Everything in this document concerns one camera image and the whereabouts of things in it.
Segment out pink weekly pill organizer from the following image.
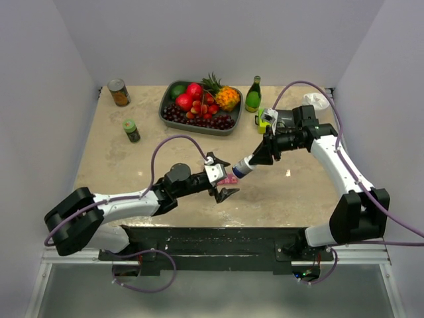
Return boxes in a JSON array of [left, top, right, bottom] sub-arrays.
[[218, 174, 239, 186]]

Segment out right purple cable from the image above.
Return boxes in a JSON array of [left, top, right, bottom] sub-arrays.
[[272, 80, 424, 248]]

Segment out green-lidded spice jar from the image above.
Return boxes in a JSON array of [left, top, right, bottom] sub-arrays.
[[123, 119, 140, 142]]

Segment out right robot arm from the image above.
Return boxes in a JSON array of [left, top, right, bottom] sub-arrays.
[[245, 105, 390, 260]]

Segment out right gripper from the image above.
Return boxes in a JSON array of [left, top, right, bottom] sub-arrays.
[[250, 125, 305, 165]]

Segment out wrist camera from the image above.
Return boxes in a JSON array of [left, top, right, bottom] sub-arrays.
[[204, 164, 227, 186], [260, 108, 278, 134]]

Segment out green lime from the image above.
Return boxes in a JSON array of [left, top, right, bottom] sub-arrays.
[[170, 84, 186, 101]]

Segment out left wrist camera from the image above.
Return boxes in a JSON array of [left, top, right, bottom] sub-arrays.
[[204, 164, 227, 186]]

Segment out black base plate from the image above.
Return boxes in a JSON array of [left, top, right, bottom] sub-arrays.
[[99, 227, 333, 276]]

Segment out red pomegranate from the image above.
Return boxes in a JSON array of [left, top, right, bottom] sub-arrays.
[[185, 83, 203, 100]]

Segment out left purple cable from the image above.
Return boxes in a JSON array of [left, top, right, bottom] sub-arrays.
[[44, 134, 213, 248]]

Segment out dark grapes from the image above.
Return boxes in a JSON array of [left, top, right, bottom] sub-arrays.
[[160, 103, 236, 131]]

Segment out tin can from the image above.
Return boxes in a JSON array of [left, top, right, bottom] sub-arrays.
[[107, 79, 131, 107]]

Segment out black and green box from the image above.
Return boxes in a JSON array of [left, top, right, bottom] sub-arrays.
[[254, 108, 299, 134]]

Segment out pineapple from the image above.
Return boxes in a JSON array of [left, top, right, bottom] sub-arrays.
[[201, 72, 240, 112]]

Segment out lower purple cable loop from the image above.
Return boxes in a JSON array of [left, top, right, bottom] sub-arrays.
[[111, 248, 178, 293]]

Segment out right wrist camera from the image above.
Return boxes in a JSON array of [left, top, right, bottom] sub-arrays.
[[260, 108, 278, 134]]

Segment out green glass bottle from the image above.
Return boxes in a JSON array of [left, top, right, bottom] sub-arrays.
[[245, 76, 262, 113]]

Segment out grey fruit tray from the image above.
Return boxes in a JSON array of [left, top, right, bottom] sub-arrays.
[[159, 80, 244, 136]]

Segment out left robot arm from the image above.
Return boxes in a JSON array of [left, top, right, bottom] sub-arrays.
[[44, 152, 238, 260]]

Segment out white-capped pill bottle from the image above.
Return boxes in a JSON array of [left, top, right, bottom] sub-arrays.
[[232, 155, 256, 179]]

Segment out red apple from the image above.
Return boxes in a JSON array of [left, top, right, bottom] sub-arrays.
[[176, 93, 193, 112]]

